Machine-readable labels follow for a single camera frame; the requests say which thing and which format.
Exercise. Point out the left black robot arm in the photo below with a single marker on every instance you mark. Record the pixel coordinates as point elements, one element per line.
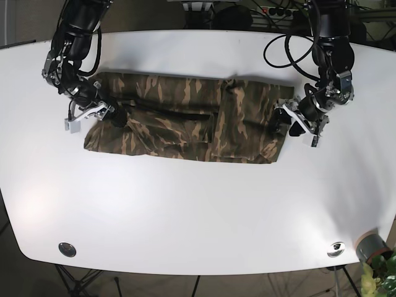
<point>328,62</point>

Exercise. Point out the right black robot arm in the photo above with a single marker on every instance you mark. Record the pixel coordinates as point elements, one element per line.
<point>71,43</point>

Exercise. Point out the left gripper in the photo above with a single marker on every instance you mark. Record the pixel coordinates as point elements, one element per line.
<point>308,115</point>

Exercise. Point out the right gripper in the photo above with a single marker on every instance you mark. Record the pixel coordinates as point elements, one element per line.
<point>88,99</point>

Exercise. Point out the metal table grommet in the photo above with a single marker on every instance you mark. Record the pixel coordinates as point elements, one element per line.
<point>336,249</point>
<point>67,249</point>

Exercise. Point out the green plant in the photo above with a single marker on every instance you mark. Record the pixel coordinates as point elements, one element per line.
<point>378,278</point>

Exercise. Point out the left metal table grommet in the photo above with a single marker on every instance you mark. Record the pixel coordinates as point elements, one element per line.
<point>67,249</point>

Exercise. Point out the grey plant pot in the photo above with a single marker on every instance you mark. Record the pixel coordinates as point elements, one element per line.
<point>370,245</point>

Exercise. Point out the right metal table grommet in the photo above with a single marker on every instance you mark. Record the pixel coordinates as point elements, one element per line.
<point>336,249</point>

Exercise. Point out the camouflage T-shirt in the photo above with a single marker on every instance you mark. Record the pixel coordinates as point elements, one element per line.
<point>214,120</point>

